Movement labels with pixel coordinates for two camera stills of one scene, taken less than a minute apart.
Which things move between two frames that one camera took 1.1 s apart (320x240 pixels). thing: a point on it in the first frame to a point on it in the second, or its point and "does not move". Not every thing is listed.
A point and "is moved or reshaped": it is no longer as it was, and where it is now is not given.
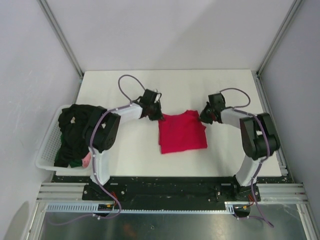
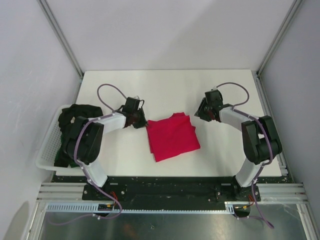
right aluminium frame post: x=294 y=7 does not move
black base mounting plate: x=136 y=193 does not move
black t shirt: x=73 y=146 does not move
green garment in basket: x=60 y=161 does not move
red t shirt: x=181 y=132 is moved or reshaped
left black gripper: x=159 y=116 to x=143 y=123
